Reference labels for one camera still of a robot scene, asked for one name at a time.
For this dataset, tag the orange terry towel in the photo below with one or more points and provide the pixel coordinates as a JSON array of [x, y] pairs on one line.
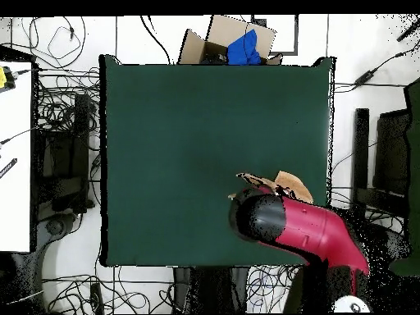
[[293, 185]]

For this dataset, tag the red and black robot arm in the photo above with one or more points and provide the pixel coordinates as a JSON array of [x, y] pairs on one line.
[[308, 229]]

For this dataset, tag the dark green table cloth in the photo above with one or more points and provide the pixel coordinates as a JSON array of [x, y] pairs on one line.
[[164, 131]]

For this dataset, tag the black equipment stand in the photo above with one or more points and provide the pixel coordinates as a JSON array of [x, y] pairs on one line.
[[390, 154], [65, 157]]

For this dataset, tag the blue cloth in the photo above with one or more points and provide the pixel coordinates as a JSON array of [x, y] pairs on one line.
[[242, 49]]

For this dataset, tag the brown cardboard box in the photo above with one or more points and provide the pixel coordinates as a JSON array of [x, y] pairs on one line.
[[197, 49]]

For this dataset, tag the white desk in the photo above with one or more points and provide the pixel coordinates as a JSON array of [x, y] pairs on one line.
[[14, 164]]

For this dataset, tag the yellow and black device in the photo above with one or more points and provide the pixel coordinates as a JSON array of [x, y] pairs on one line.
[[5, 78]]

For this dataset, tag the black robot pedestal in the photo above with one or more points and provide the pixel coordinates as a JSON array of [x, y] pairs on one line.
[[210, 288]]

